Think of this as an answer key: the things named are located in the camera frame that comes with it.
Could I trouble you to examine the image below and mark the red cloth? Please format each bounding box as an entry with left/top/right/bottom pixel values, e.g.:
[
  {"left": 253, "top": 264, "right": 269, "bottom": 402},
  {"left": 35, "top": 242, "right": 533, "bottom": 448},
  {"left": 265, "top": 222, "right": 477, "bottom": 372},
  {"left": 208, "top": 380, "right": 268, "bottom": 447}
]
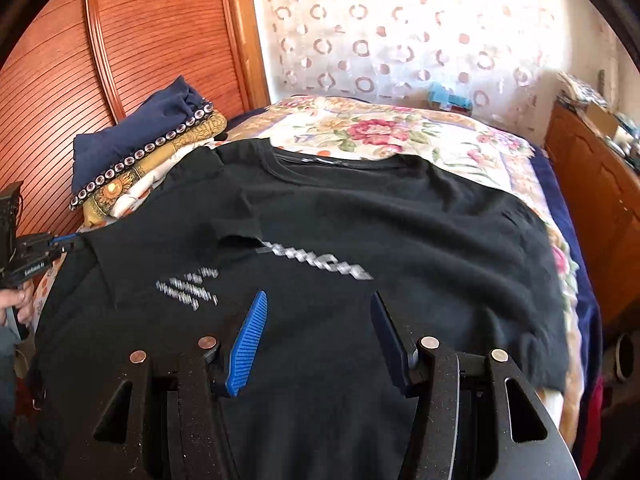
[{"left": 584, "top": 374, "right": 609, "bottom": 462}]

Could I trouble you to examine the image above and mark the folded navy garment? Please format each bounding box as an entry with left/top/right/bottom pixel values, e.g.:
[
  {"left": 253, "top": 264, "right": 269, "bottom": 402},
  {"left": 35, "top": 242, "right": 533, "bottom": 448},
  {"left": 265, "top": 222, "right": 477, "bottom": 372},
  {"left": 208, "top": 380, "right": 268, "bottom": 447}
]
[{"left": 72, "top": 76, "right": 217, "bottom": 195}]

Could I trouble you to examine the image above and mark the wooden dresser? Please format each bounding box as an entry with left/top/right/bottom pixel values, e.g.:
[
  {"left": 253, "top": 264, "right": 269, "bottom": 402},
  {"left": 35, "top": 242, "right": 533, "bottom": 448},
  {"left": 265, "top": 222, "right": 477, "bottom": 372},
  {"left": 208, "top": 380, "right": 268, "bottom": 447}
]
[{"left": 542, "top": 100, "right": 640, "bottom": 332}]

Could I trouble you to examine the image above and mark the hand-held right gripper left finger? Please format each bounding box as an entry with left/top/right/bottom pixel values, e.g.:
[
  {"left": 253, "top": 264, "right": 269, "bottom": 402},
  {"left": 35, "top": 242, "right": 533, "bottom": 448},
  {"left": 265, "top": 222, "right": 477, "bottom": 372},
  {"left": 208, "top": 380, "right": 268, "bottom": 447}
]
[{"left": 62, "top": 289, "right": 270, "bottom": 480}]

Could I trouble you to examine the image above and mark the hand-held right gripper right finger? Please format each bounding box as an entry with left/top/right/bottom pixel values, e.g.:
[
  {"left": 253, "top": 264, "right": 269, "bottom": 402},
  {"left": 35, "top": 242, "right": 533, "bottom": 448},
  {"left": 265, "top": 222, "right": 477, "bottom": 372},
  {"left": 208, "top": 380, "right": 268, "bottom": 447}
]
[{"left": 368, "top": 291, "right": 562, "bottom": 480}]

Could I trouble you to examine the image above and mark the dark round object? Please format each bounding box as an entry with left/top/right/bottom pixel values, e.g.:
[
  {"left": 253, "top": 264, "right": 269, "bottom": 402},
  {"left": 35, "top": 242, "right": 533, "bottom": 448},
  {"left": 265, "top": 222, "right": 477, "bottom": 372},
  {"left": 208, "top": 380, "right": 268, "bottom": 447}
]
[{"left": 614, "top": 332, "right": 639, "bottom": 382}]

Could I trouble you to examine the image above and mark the floral blanket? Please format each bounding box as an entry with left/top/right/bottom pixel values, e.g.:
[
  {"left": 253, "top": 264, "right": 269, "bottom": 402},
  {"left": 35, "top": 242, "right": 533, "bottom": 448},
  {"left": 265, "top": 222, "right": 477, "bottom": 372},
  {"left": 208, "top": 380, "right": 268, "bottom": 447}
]
[{"left": 220, "top": 94, "right": 582, "bottom": 438}]

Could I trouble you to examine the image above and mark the person's left hand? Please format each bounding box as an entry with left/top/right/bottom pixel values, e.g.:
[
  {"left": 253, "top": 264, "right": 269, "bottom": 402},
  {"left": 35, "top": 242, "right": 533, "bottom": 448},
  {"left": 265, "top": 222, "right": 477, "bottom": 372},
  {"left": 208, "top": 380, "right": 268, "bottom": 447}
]
[{"left": 0, "top": 282, "right": 36, "bottom": 329}]

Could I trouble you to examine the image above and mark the patterned paper bundle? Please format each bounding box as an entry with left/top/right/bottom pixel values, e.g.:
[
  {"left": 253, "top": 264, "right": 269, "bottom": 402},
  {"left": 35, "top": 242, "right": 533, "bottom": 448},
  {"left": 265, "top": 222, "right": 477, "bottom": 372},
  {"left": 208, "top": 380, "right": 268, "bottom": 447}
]
[{"left": 556, "top": 71, "right": 609, "bottom": 109}]

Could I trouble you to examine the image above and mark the white circle pattern curtain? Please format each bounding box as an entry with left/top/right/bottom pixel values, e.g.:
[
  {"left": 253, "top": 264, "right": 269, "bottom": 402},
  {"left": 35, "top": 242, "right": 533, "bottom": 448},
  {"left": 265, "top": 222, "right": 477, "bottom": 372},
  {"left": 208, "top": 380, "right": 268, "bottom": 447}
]
[{"left": 247, "top": 0, "right": 632, "bottom": 127}]

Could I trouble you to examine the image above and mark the wooden slatted wardrobe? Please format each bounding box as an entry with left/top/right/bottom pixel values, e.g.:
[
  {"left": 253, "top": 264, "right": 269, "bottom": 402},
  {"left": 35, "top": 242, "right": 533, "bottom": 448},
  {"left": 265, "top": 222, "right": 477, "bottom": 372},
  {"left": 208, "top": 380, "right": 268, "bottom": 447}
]
[{"left": 0, "top": 0, "right": 272, "bottom": 242}]

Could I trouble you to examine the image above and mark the beaded black trim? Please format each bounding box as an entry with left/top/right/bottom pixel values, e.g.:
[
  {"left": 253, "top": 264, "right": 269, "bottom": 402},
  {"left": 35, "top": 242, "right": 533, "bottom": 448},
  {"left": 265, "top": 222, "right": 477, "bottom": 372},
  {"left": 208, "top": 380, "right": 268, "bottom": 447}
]
[{"left": 69, "top": 102, "right": 217, "bottom": 212}]

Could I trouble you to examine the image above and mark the black printed t-shirt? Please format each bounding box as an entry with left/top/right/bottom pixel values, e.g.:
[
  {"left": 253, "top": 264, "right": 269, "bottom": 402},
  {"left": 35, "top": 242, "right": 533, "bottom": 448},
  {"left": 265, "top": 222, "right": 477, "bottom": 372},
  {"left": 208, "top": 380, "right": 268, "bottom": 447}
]
[{"left": 29, "top": 137, "right": 569, "bottom": 480}]

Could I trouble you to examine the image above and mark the blue toy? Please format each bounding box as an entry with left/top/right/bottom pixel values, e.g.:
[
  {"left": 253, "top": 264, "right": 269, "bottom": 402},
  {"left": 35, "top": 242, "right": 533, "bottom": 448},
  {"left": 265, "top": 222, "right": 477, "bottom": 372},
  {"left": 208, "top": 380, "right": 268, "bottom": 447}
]
[{"left": 429, "top": 82, "right": 474, "bottom": 114}]

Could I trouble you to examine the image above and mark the cardboard box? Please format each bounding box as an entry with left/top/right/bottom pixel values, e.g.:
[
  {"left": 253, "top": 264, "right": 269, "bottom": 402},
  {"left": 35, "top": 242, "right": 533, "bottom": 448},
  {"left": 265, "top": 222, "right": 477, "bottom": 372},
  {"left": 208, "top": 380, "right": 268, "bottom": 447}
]
[{"left": 581, "top": 102, "right": 620, "bottom": 134}]

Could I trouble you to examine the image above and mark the yellow patterned cloth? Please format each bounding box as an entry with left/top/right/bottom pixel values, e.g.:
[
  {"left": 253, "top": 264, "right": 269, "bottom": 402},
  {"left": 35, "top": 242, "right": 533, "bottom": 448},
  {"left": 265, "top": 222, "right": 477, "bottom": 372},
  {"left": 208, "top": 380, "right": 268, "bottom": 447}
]
[{"left": 81, "top": 111, "right": 231, "bottom": 227}]

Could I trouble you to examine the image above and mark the navy bed cover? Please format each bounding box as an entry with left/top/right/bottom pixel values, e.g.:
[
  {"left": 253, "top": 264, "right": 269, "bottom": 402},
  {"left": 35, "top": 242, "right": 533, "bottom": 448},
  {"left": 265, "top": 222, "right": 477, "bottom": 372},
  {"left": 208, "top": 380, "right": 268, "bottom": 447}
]
[{"left": 529, "top": 144, "right": 604, "bottom": 413}]

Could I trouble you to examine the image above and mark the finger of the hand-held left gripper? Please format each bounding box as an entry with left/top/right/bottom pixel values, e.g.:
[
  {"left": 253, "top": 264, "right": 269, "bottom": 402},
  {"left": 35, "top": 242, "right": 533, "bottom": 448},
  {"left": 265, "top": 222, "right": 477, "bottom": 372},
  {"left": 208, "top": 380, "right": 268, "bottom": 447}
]
[{"left": 48, "top": 232, "right": 90, "bottom": 256}]

